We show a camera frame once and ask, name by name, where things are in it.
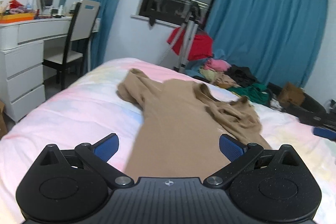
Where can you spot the orange tray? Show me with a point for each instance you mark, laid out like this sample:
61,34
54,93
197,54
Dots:
12,18

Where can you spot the white dresser desk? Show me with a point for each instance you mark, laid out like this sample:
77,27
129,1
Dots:
22,47

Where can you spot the green garment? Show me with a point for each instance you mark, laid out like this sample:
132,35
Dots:
256,93

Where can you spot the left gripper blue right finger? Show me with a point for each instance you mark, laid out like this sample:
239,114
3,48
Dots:
241,157

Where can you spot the tan shirt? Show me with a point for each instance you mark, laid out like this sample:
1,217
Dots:
182,125

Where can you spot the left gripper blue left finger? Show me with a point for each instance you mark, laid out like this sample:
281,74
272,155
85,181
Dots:
96,157

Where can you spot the tan garment on pile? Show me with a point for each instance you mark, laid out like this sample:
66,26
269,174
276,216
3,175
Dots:
224,81

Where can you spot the white plastic bottle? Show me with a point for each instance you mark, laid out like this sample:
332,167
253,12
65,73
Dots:
30,4

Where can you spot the yellow garment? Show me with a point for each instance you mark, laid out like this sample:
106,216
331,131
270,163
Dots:
208,74

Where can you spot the black garment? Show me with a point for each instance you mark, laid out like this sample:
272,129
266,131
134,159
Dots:
242,76

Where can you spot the brown paper bag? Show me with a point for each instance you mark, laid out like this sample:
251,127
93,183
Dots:
291,95

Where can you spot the blue curtain right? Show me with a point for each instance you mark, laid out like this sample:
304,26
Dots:
278,40

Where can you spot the pink garment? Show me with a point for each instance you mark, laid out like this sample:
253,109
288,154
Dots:
217,65

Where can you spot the red garment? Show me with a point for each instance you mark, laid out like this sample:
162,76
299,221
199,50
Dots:
201,48

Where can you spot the silver tripod with phone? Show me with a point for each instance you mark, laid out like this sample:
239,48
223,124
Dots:
190,27

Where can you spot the black and grey chair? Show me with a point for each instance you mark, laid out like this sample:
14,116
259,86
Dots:
81,28

